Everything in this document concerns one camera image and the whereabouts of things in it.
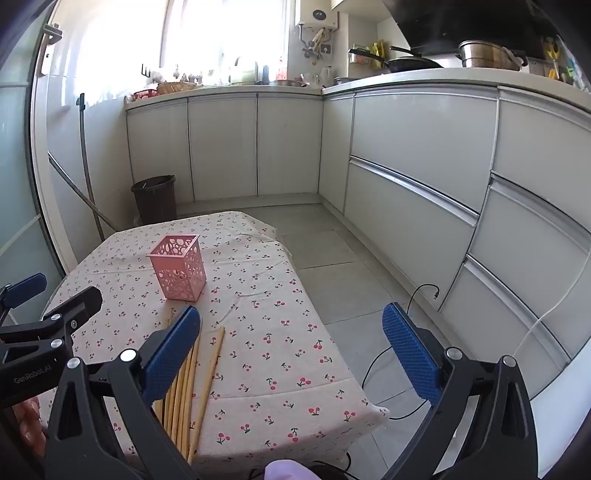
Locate pink perforated utensil basket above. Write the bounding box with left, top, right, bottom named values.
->
left=148, top=234, right=207, bottom=303

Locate white power cable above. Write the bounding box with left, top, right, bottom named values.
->
left=514, top=258, right=591, bottom=367

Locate stainless steel pot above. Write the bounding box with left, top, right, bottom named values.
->
left=457, top=39, right=528, bottom=71

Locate white kitchen countertop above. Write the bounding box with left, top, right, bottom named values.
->
left=124, top=67, right=591, bottom=108

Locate black range hood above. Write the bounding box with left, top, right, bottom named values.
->
left=382, top=0, right=561, bottom=54

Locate cherry print tablecloth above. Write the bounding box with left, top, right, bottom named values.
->
left=39, top=211, right=391, bottom=480

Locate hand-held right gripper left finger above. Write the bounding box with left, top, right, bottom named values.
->
left=45, top=305, right=204, bottom=480

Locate bundle of wooden chopsticks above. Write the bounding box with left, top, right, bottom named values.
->
left=152, top=307, right=227, bottom=464

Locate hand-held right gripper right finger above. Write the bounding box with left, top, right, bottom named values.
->
left=381, top=303, right=540, bottom=480

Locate person's left hand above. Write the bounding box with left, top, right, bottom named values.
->
left=16, top=399, right=48, bottom=446

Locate lilac garment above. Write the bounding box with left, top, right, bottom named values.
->
left=263, top=459, right=324, bottom=480

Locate frosted glass door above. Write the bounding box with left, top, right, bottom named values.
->
left=0, top=9, right=109, bottom=324

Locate black wok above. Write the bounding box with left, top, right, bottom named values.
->
left=385, top=45, right=445, bottom=75

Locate curved mop pole black tip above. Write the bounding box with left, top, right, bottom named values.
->
left=76, top=92, right=105, bottom=241

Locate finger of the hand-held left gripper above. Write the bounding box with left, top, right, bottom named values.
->
left=0, top=286, right=103, bottom=365
left=0, top=272, right=49, bottom=326

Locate bright window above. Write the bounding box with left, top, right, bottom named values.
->
left=69, top=0, right=296, bottom=88

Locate wicker basket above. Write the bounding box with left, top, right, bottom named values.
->
left=156, top=80, right=198, bottom=95

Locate black cable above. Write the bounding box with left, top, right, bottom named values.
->
left=361, top=283, right=440, bottom=421

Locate metal door handle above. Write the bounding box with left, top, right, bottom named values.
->
left=39, top=23, right=63, bottom=77

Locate straight metal pole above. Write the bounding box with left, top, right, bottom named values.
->
left=47, top=152, right=120, bottom=232

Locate white kitchen cabinet run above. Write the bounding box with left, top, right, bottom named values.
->
left=320, top=83, right=591, bottom=402
left=126, top=88, right=324, bottom=205

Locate small white water heater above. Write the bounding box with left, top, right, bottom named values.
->
left=297, top=7, right=340, bottom=32

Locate brown trash bin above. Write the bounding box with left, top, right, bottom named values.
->
left=130, top=174, right=178, bottom=227

